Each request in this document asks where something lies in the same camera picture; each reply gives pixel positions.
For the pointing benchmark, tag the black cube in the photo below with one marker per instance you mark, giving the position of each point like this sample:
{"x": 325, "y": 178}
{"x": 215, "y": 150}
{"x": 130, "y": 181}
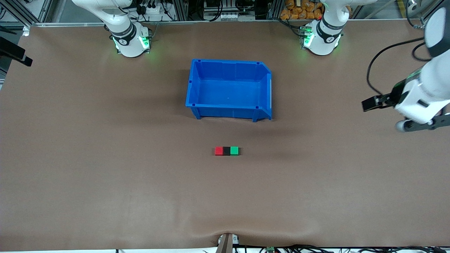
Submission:
{"x": 226, "y": 151}

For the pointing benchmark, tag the blue plastic storage bin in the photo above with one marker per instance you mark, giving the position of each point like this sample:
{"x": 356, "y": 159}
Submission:
{"x": 228, "y": 93}

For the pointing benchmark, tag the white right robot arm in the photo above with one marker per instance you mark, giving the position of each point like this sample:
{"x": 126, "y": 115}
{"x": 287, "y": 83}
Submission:
{"x": 126, "y": 38}

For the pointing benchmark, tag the green cube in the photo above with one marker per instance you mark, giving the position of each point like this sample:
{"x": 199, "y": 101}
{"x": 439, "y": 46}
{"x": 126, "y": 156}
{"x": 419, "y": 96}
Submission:
{"x": 234, "y": 150}

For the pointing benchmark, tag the brown table mat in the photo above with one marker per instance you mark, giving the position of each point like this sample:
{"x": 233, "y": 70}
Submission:
{"x": 140, "y": 182}

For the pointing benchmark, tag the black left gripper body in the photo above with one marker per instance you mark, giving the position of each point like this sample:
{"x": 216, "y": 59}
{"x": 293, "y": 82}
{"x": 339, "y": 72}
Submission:
{"x": 394, "y": 96}

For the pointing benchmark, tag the orange snack bags pile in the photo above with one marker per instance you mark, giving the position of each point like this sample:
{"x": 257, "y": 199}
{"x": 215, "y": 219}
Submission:
{"x": 302, "y": 10}

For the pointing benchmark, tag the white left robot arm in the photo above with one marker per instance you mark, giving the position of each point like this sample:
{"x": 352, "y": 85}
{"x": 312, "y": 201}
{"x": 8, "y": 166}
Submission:
{"x": 321, "y": 40}

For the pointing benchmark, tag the red cube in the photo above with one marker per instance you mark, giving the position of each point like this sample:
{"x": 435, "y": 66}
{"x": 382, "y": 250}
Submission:
{"x": 219, "y": 151}

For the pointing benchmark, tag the small green circuit board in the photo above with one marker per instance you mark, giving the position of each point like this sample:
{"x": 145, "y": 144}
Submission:
{"x": 270, "y": 250}

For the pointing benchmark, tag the brown camera mount post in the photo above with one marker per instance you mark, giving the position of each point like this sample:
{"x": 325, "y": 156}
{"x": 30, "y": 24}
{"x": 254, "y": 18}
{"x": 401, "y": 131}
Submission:
{"x": 226, "y": 243}

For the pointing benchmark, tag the white power strip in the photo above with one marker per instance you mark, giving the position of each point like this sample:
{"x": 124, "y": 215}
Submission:
{"x": 151, "y": 10}

